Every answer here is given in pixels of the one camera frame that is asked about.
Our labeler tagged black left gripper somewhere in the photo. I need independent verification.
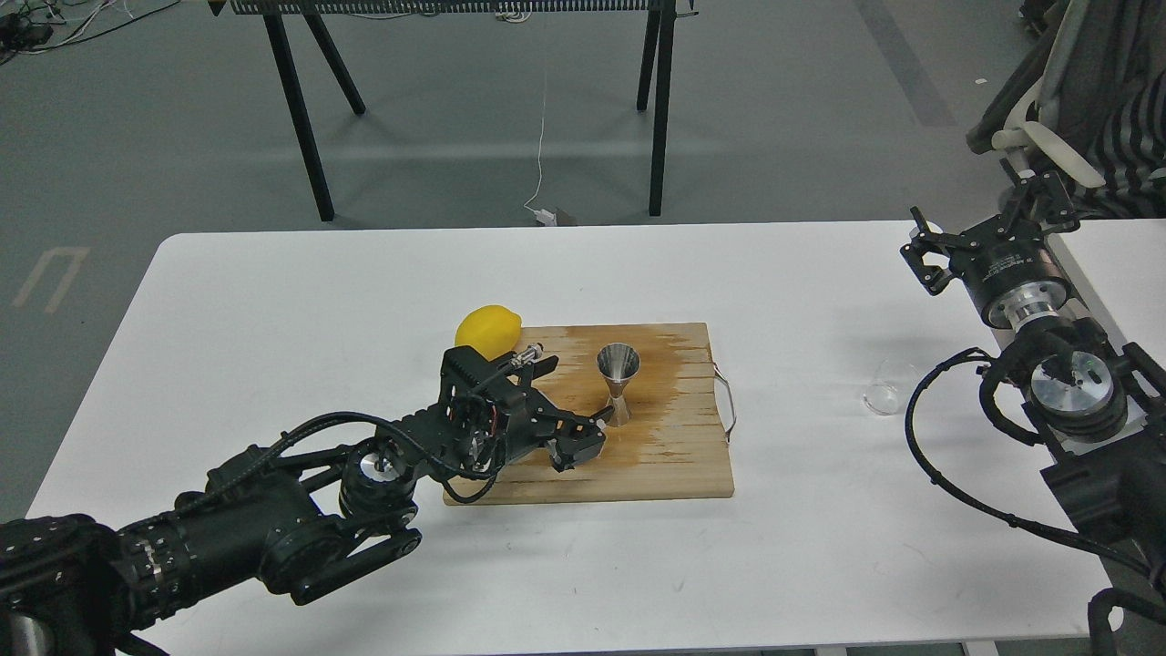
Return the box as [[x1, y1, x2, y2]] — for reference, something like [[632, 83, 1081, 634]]
[[428, 343, 614, 480]]

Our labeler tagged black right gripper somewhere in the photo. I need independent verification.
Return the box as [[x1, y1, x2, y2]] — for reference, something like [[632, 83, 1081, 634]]
[[900, 158, 1081, 331]]

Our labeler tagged steel double jigger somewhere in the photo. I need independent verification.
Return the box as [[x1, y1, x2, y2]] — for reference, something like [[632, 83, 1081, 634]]
[[596, 343, 641, 426]]

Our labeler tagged small clear glass beaker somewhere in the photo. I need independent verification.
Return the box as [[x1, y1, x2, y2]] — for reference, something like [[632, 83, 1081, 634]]
[[862, 358, 922, 416]]

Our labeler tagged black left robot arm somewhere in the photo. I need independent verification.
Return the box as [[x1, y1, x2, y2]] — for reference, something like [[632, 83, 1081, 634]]
[[1, 343, 614, 655]]

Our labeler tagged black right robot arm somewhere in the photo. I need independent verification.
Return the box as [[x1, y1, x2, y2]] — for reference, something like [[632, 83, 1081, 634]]
[[901, 160, 1165, 595]]

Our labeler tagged yellow lemon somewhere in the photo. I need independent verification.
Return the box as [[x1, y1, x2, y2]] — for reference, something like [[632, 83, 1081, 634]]
[[454, 304, 522, 360]]

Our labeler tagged wooden cutting board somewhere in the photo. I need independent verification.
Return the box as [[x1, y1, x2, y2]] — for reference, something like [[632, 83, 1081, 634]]
[[483, 323, 735, 506]]

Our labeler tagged white side table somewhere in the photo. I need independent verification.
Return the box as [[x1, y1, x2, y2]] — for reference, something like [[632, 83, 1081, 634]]
[[1048, 219, 1165, 366]]

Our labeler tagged grey office chair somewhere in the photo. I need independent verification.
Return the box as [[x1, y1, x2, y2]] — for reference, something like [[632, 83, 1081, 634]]
[[965, 1, 1165, 219]]

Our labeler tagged white cable with plug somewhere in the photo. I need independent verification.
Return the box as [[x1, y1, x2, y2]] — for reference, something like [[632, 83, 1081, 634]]
[[524, 68, 559, 226]]

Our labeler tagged black metal frame table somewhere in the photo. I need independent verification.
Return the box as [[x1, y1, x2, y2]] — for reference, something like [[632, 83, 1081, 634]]
[[209, 1, 697, 221]]

